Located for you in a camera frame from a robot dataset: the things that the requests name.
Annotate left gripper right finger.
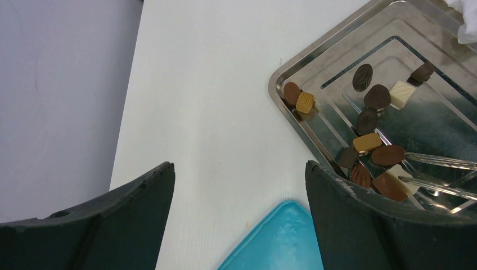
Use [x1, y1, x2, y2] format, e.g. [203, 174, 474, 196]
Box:
[305, 160, 476, 269]

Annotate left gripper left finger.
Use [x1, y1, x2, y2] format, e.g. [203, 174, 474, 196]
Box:
[1, 162, 176, 269]

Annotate milk rectangular chocolate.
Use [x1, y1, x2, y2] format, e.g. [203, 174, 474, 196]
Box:
[372, 172, 408, 202]

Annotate teal box lid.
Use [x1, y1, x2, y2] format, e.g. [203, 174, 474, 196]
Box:
[218, 200, 323, 269]

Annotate steel tongs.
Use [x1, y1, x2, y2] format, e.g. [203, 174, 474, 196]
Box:
[398, 152, 476, 201]

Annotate milk ridged oval chocolate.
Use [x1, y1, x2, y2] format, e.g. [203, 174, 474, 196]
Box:
[349, 164, 372, 189]

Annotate caramel square chocolate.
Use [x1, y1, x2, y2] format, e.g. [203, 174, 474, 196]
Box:
[353, 132, 383, 153]

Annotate caramel ridged chocolate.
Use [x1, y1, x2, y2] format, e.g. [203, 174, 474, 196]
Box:
[295, 92, 315, 114]

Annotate white square chocolate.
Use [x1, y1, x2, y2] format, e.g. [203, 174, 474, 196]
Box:
[389, 80, 416, 110]

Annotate dark oval chocolate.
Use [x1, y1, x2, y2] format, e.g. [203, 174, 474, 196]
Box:
[352, 64, 373, 92]

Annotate steel tray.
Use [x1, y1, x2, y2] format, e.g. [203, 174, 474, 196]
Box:
[268, 0, 477, 215]

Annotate white crumpled cloth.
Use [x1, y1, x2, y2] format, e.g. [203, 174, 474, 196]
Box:
[444, 0, 476, 44]

